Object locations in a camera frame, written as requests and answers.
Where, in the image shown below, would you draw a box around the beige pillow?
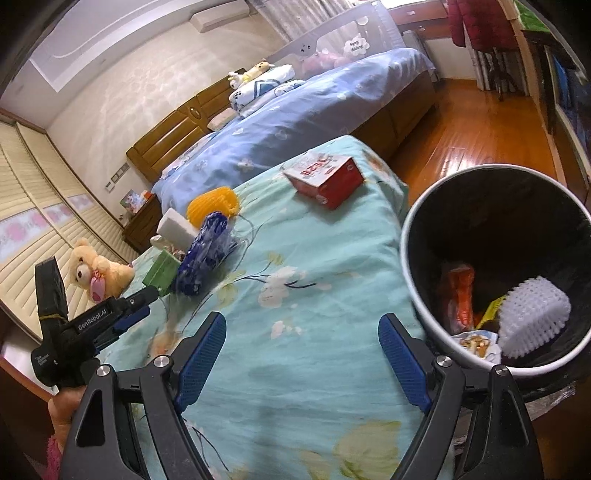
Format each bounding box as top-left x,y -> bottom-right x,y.
206,109 -> 236,132

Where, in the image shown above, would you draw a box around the teal floral bedsheet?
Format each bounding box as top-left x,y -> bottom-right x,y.
99,135 -> 455,480

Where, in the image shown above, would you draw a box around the blue plastic bag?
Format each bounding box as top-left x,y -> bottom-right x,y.
178,211 -> 245,296

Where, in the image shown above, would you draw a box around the red padded coat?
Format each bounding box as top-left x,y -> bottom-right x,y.
445,0 -> 518,49

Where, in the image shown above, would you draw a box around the orange snack wrapper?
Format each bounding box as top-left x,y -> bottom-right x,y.
438,262 -> 476,334

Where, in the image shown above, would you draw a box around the white foam fruit net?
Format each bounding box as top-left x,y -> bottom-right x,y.
498,276 -> 572,358

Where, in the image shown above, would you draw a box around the red and white box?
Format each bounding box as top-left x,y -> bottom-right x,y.
283,153 -> 365,210

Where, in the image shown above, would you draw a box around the framed photo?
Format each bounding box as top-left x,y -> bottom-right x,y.
119,189 -> 144,215

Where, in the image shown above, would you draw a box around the silver printed snack wrapper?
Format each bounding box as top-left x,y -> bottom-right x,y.
450,330 -> 503,365

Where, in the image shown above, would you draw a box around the yellow white plush toy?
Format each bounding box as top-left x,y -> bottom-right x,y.
228,58 -> 278,88

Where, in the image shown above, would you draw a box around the bed with blue cover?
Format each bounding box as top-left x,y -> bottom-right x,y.
151,46 -> 435,201

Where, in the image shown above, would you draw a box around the wooden window desk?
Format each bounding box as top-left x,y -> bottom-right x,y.
388,0 -> 451,40

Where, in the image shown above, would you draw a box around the blue white patterned pillow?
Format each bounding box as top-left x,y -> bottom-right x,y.
161,134 -> 213,178

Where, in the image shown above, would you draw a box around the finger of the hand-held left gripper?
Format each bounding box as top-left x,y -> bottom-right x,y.
115,285 -> 160,320
95,305 -> 152,356

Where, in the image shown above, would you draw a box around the cream teddy bear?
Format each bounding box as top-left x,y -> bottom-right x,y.
69,237 -> 136,303

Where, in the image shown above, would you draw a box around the white foam block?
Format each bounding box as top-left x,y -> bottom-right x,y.
156,209 -> 199,245

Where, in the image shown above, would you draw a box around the dark wooden cabinet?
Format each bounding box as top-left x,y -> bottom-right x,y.
519,18 -> 591,208

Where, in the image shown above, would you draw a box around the white air conditioner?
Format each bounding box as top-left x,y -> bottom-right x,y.
191,0 -> 250,20

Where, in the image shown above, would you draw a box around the person's left hand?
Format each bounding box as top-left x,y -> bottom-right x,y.
48,385 -> 88,439

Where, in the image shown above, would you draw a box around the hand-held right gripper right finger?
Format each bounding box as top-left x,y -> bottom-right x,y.
378,313 -> 546,480

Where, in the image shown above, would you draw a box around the white radiator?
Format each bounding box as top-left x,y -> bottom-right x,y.
402,30 -> 437,81

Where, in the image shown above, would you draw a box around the wooden nightstand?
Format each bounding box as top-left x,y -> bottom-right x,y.
122,196 -> 163,254

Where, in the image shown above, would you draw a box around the green box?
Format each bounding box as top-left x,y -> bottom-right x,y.
142,251 -> 182,292

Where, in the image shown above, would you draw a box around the stack of green boxes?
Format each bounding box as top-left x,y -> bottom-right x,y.
515,0 -> 548,31

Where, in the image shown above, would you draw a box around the pink plush toy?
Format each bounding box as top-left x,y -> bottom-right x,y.
302,48 -> 352,72

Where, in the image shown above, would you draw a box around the dark framed screen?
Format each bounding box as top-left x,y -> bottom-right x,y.
551,55 -> 591,158

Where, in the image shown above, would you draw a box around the silver foil bag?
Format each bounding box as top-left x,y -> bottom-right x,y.
522,383 -> 578,418

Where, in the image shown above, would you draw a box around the cream louvered wardrobe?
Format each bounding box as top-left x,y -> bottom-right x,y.
0,108 -> 139,342

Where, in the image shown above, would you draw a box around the black bin with white rim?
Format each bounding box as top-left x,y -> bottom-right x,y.
399,164 -> 591,398

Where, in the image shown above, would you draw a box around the yellow green snack wrapper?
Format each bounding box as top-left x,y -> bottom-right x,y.
475,298 -> 509,330

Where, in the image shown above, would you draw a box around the yellow foam fruit net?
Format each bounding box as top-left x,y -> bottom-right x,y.
187,185 -> 242,229

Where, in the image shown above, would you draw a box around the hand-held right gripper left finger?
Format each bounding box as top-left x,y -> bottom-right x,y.
60,311 -> 228,480

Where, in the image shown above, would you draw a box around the folded white blue blanket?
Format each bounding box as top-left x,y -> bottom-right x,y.
229,65 -> 305,118

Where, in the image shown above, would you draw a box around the grey patterned curtain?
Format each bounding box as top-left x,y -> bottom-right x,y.
471,46 -> 532,97
252,0 -> 384,21

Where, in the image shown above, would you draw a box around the grey bed guard rail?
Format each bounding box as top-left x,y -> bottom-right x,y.
268,2 -> 400,77

